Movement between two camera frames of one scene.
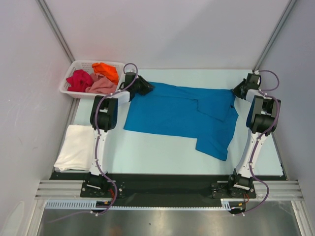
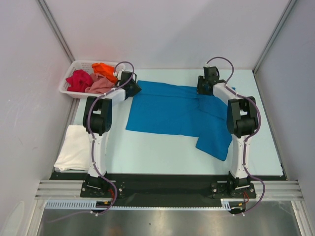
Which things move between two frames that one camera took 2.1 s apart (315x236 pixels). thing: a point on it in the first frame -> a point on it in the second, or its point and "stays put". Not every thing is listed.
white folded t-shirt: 77,151 stays put
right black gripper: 236,91 -> 200,90
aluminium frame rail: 280,190 stays put
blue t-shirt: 208,115 stays put
